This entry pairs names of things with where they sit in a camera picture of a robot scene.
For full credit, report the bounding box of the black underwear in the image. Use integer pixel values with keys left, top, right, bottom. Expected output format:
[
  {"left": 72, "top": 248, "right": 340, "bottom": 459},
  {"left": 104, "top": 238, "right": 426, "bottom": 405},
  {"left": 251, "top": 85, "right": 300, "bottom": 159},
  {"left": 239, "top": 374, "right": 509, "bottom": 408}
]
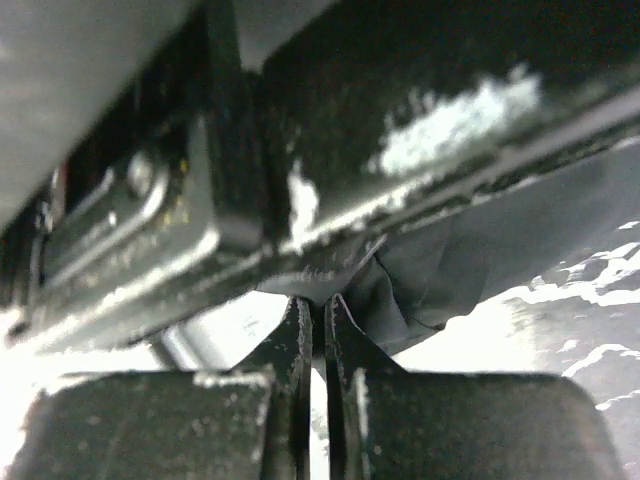
[{"left": 343, "top": 147, "right": 639, "bottom": 355}]

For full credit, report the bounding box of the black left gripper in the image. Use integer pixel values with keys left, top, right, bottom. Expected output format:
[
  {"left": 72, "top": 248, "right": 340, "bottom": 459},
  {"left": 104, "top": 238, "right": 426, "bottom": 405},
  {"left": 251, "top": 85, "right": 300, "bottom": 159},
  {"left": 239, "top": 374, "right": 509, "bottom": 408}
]
[{"left": 1, "top": 1, "right": 639, "bottom": 350}]

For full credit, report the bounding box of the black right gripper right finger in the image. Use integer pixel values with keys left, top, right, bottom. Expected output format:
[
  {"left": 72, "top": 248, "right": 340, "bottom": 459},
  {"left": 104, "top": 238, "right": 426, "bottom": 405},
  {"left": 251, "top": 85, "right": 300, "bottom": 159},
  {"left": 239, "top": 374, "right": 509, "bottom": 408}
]
[{"left": 324, "top": 296, "right": 625, "bottom": 479}]

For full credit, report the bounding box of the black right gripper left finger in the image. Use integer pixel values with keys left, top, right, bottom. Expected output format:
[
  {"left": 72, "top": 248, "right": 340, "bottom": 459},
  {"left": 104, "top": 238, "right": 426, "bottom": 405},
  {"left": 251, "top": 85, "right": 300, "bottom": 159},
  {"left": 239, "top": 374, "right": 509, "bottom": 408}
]
[{"left": 9, "top": 298, "right": 312, "bottom": 479}]

